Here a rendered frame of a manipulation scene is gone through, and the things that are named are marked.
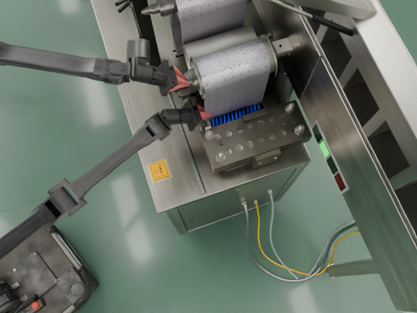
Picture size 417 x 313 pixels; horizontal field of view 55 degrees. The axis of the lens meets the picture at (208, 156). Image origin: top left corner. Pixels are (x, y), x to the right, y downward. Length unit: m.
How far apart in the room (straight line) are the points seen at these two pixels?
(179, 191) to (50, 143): 1.40
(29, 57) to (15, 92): 1.78
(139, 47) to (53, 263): 1.45
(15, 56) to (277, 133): 0.92
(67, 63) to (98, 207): 1.47
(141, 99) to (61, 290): 1.14
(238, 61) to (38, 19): 2.20
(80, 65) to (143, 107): 0.55
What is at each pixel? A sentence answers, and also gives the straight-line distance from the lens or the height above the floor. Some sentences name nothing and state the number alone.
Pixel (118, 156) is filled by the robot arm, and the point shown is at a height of 1.22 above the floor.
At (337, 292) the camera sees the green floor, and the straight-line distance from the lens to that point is 2.56.
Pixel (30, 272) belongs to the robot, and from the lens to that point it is 2.40.
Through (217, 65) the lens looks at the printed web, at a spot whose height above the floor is 1.31.
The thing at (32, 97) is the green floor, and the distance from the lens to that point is 3.00.
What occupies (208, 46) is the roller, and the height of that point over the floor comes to 1.23.
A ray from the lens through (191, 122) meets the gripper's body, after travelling 1.46.
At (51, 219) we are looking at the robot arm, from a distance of 1.35.
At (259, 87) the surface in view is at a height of 1.17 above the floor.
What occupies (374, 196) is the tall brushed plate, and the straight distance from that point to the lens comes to 1.22.
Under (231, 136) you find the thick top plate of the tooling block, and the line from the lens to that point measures 1.53.
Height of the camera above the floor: 2.46
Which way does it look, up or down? 72 degrees down
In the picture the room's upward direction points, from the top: 2 degrees counter-clockwise
